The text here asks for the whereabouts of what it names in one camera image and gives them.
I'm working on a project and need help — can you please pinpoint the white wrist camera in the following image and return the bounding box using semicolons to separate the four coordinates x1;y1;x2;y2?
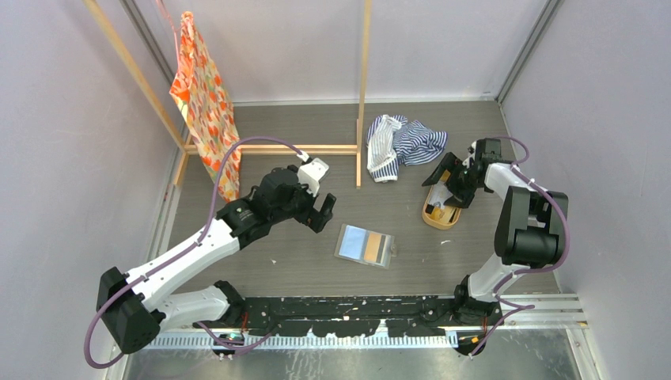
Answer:
467;141;478;160
298;158;329;198

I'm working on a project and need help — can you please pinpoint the clear grey card holder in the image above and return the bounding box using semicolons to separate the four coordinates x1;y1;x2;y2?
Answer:
334;224;396;269

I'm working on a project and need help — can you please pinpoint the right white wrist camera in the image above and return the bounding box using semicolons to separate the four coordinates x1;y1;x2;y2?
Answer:
467;141;478;160

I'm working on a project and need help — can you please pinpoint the blue white striped cloth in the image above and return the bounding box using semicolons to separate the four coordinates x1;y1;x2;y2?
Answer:
366;115;449;183

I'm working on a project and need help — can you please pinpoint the gold card in tray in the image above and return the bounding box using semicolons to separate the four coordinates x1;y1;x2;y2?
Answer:
430;207;459;225

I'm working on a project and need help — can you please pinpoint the silver VIP card front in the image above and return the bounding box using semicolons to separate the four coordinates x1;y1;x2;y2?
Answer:
427;182;452;209

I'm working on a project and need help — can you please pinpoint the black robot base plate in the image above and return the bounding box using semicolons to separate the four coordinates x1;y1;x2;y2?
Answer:
192;296;506;338

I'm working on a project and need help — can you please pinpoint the aluminium rail frame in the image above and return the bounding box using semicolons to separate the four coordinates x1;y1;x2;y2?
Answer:
104;293;604;380

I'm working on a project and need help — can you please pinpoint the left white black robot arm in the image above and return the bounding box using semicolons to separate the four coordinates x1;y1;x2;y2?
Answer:
97;158;336;355

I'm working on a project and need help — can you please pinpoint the gold VIP card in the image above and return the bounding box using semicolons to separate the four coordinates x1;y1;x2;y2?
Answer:
363;232;387;264

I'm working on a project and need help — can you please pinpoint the orange floral cloth bag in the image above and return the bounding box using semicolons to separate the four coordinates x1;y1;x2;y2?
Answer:
169;11;241;201

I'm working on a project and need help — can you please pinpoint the yellow oval tray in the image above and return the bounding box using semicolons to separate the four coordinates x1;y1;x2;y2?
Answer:
421;170;461;230

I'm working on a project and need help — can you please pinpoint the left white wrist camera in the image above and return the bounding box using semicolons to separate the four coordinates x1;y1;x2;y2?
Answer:
298;158;329;198

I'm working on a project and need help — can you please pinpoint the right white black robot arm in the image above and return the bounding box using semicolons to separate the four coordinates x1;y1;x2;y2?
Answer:
422;137;570;325

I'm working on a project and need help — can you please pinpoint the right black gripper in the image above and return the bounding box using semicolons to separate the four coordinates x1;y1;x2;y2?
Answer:
423;152;482;209

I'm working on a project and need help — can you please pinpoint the wooden rack frame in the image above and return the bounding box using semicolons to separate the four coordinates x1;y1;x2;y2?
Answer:
83;1;373;188

